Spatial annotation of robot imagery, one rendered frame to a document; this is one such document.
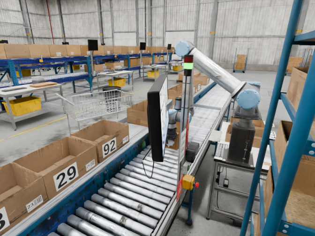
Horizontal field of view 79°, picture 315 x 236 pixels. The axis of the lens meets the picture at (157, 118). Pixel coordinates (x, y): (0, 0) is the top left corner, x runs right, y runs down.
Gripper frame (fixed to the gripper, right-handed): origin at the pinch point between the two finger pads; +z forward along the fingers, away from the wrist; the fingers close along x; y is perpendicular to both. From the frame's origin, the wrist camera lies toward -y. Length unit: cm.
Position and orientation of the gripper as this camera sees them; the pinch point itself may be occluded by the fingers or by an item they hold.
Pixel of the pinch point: (168, 145)
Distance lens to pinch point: 186.1
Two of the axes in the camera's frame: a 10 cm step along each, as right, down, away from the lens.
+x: 4.4, -3.1, 8.4
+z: -0.1, 9.4, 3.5
